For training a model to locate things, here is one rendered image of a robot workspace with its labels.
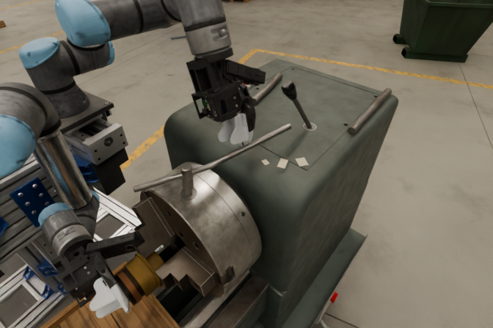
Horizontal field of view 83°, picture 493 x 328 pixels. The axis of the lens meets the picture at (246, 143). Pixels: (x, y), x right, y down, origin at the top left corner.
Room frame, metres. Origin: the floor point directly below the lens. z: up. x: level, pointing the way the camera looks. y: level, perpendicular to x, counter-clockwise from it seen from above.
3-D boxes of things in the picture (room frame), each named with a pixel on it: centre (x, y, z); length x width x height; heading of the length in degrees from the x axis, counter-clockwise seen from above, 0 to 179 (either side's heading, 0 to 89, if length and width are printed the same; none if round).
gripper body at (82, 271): (0.31, 0.36, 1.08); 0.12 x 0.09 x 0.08; 47
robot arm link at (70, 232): (0.37, 0.41, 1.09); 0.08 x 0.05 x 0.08; 137
